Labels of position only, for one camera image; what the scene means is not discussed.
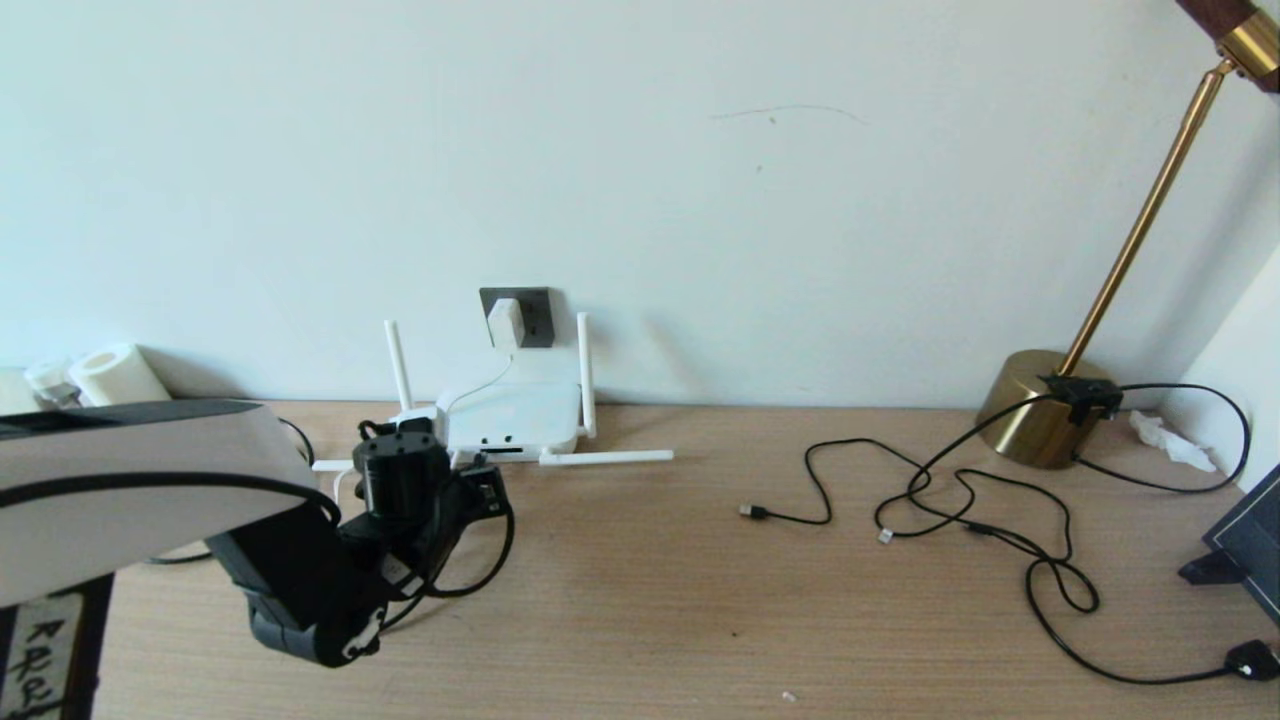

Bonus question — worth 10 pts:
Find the white power adapter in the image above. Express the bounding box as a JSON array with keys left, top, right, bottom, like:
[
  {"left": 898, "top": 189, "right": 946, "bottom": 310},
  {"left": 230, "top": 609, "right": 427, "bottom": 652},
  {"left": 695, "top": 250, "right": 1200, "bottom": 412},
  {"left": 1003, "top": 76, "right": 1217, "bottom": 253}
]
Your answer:
[{"left": 487, "top": 298, "right": 528, "bottom": 351}]

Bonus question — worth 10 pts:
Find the grey wall socket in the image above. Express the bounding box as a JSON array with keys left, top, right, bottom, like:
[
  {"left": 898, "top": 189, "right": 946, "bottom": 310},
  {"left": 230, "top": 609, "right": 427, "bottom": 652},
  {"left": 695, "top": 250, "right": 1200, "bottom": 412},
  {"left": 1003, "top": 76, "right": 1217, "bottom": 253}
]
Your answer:
[{"left": 479, "top": 287, "right": 554, "bottom": 349}]

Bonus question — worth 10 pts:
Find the thick black cable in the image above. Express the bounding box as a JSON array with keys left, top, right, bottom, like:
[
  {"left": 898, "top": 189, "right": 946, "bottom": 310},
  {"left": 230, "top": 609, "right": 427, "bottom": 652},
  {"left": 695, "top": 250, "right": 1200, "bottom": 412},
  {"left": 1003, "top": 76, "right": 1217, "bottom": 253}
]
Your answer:
[{"left": 145, "top": 417, "right": 317, "bottom": 567}]

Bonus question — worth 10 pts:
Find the thin white power cable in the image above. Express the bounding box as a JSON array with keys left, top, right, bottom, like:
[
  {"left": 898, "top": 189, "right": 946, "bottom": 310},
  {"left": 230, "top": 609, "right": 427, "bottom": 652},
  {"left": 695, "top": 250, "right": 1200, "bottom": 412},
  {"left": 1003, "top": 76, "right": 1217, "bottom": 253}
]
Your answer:
[{"left": 333, "top": 348, "right": 521, "bottom": 511}]

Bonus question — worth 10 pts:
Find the black inline switch box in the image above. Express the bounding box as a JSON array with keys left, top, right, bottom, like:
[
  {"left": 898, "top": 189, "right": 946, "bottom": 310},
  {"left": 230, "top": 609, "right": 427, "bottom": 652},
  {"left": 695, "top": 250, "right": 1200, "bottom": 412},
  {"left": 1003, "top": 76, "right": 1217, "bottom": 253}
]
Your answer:
[{"left": 1035, "top": 375, "right": 1123, "bottom": 426}]

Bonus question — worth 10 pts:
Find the white router with four antennas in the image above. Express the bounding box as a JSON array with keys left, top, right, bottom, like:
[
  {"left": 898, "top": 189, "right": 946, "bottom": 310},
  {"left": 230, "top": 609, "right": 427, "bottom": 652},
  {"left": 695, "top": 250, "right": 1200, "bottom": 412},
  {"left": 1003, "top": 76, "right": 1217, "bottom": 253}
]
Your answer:
[{"left": 312, "top": 313, "right": 676, "bottom": 473}]

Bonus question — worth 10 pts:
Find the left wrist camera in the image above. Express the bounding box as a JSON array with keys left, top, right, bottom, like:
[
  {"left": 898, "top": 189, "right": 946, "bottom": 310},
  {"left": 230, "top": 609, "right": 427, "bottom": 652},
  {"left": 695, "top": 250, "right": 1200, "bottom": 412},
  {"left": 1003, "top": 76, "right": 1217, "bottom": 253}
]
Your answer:
[{"left": 388, "top": 404, "right": 448, "bottom": 438}]

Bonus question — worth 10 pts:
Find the crumpled white tissue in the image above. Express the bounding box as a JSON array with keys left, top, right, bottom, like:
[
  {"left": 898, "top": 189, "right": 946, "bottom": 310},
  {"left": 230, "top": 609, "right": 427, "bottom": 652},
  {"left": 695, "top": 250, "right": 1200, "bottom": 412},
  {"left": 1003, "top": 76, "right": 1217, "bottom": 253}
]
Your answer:
[{"left": 1128, "top": 410, "right": 1219, "bottom": 474}]

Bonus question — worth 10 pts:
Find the brass desk lamp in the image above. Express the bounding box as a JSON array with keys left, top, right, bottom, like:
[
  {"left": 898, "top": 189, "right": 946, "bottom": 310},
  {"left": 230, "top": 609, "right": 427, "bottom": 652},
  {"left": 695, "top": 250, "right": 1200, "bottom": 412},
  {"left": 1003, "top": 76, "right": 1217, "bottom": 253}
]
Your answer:
[{"left": 975, "top": 0, "right": 1280, "bottom": 471}]

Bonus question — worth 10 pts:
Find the white paper roll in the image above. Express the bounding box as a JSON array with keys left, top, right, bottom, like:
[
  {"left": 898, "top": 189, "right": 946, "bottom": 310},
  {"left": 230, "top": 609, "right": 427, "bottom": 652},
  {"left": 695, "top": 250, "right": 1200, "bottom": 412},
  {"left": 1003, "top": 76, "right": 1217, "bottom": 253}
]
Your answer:
[{"left": 68, "top": 343, "right": 171, "bottom": 406}]

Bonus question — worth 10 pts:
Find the black cable with connector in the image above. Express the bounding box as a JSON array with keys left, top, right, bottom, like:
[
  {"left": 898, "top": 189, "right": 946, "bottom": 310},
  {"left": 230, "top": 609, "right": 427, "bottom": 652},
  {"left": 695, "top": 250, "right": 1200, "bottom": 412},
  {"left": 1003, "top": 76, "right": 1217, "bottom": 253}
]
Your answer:
[{"left": 905, "top": 383, "right": 1280, "bottom": 686}]

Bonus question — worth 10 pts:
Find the black USB cable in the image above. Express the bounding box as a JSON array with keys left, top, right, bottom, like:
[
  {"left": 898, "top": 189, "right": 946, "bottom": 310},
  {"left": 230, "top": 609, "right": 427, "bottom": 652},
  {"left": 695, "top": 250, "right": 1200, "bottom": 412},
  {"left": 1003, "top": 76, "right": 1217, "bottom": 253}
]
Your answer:
[{"left": 740, "top": 438, "right": 1076, "bottom": 566}]

